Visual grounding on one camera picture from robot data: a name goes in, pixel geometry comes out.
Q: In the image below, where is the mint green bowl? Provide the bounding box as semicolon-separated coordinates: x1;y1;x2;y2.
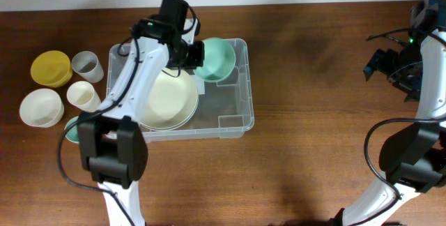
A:
194;38;236;82

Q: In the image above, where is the cream cup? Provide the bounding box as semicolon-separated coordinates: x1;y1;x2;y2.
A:
66;81;101;112

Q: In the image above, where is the yellow bowl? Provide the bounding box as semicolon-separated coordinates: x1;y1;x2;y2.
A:
30;50;73;88

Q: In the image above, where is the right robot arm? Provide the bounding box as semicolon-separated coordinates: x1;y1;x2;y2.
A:
329;0;445;226

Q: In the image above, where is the grey cup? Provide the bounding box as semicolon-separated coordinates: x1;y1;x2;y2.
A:
71;51;104;83

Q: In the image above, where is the white bowl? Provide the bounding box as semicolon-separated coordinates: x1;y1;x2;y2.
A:
20;89;65;128

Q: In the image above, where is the clear plastic storage container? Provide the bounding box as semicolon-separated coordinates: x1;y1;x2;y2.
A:
101;38;254;142

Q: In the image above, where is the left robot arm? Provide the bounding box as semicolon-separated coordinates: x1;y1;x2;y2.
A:
73;0;204;225

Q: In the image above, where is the mint green cup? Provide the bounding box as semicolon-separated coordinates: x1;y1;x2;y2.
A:
65;116;79;144

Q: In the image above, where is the cream plate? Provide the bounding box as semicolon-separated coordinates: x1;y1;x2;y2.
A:
140;98;199;131
140;68;199;130

